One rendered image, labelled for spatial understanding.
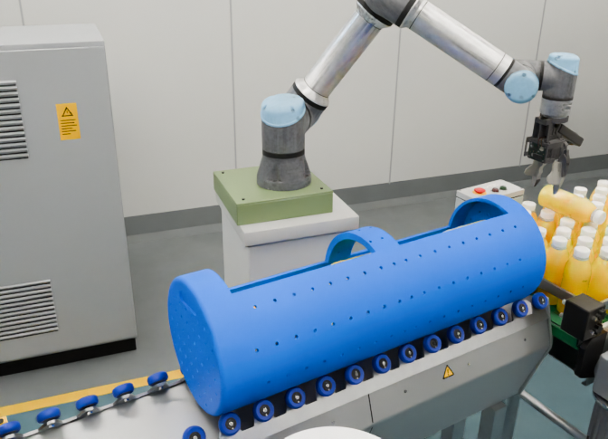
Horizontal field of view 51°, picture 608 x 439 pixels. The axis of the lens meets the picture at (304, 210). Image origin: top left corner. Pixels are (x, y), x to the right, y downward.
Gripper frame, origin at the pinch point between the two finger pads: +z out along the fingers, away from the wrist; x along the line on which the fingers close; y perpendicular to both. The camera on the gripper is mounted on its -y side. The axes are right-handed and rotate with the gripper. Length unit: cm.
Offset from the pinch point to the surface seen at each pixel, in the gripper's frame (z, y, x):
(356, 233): -1, 64, 0
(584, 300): 22.1, 7.8, 22.4
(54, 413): 25, 131, -7
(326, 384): 25, 79, 13
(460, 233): 0.7, 40.8, 9.3
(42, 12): -19, 73, -278
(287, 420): 30, 89, 14
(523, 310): 26.0, 19.0, 13.5
